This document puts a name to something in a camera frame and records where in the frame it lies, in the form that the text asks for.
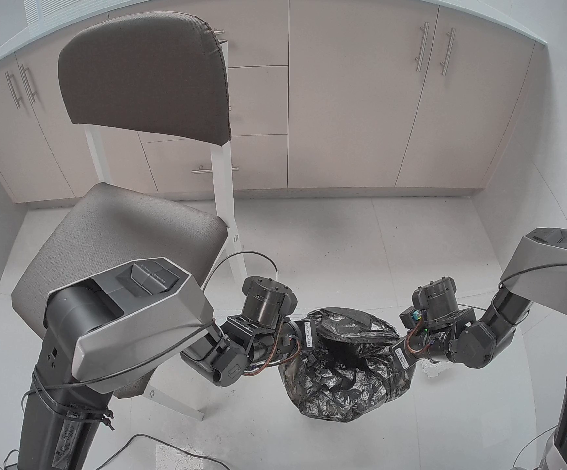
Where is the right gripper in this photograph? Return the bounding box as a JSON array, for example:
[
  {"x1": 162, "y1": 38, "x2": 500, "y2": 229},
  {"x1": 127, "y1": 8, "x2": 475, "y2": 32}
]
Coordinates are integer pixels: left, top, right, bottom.
[{"x1": 388, "y1": 338, "x2": 424, "y2": 376}]

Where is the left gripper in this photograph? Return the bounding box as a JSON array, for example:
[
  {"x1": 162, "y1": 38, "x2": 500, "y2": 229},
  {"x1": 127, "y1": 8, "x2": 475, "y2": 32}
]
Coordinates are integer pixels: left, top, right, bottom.
[{"x1": 298, "y1": 316, "x2": 325, "y2": 358}]

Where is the black plastic bag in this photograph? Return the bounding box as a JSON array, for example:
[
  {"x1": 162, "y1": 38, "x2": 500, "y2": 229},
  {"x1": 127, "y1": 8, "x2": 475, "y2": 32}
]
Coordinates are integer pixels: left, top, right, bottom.
[{"x1": 278, "y1": 306, "x2": 416, "y2": 425}]

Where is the crumpled white paper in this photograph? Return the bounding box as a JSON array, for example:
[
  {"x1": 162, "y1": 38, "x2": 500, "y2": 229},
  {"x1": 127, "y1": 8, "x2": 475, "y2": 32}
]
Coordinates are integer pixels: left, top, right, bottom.
[{"x1": 421, "y1": 360, "x2": 453, "y2": 379}]

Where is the beige cabinet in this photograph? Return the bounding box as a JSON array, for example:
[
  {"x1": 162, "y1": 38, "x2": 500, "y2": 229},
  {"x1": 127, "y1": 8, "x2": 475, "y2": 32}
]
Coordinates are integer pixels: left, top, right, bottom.
[{"x1": 0, "y1": 0, "x2": 549, "y2": 205}]

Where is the grey padded chair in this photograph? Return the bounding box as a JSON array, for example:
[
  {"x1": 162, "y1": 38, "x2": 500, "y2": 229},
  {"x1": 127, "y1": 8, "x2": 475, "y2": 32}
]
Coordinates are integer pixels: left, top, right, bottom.
[{"x1": 13, "y1": 12, "x2": 254, "y2": 422}]

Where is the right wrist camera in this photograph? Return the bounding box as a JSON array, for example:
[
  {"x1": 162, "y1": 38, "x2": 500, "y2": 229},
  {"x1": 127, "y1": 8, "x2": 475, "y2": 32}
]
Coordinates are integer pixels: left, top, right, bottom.
[{"x1": 400, "y1": 306, "x2": 425, "y2": 333}]

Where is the black cable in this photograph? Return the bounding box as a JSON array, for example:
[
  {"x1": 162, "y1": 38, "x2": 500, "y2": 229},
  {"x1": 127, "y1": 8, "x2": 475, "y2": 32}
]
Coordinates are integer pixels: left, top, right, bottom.
[
  {"x1": 500, "y1": 259, "x2": 567, "y2": 285},
  {"x1": 96, "y1": 433, "x2": 231, "y2": 470},
  {"x1": 21, "y1": 251, "x2": 280, "y2": 391}
]

